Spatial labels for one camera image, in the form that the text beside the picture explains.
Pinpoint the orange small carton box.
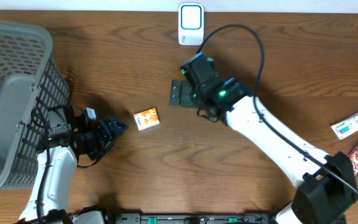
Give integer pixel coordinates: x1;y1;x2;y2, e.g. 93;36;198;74
134;108;160;131

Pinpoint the white Panadol box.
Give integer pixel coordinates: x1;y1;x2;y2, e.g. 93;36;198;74
331;112;358;139

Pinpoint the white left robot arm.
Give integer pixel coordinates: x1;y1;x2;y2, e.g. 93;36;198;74
18;105;128;223

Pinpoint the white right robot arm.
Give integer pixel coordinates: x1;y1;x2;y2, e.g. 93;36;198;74
176;53;358;223

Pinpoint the white barcode scanner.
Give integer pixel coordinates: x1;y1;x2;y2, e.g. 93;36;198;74
178;2;204;46

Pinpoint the grey plastic basket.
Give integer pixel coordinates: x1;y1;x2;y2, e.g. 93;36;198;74
0;21;70;190

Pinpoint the black left camera cable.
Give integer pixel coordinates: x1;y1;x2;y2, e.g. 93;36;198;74
31;105;105;224

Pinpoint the black camera cable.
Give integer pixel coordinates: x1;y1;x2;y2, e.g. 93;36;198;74
196;24;358;224
31;105;105;224

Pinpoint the black right camera cable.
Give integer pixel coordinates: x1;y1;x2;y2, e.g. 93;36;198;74
196;24;358;224

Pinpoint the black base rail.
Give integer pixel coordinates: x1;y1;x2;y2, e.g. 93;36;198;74
70;205;347;224

